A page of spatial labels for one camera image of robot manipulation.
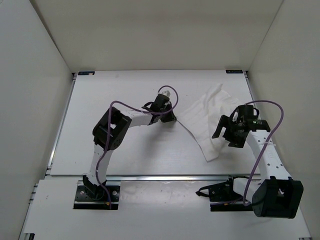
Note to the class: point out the left blue corner label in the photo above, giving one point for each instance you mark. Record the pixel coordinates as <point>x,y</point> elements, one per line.
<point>86,73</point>

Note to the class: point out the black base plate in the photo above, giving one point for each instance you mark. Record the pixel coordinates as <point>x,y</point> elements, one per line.
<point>84,200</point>
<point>223,198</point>

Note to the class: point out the right blue corner label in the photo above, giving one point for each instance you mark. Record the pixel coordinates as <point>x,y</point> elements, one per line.
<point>234,71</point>

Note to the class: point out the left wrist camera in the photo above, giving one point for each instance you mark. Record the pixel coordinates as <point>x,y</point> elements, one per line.
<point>166,93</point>

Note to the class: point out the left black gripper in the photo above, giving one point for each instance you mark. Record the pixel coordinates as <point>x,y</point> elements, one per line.
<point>169,118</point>

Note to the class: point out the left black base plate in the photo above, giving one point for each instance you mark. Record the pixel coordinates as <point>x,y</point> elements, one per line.
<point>84,200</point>

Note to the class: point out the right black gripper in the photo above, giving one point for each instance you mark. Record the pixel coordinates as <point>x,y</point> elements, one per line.
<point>225,122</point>

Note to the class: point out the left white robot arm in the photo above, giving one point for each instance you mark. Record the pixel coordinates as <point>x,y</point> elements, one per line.
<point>110,132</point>

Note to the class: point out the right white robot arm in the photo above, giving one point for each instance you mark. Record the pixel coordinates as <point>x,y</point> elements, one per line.
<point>269,191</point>

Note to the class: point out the white skirt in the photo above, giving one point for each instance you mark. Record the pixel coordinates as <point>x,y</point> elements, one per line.
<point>202,117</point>

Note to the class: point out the blue corner label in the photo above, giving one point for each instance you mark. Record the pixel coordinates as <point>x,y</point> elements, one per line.
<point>234,71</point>
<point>86,73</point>

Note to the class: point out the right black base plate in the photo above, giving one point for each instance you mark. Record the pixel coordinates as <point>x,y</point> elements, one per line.
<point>223,198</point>

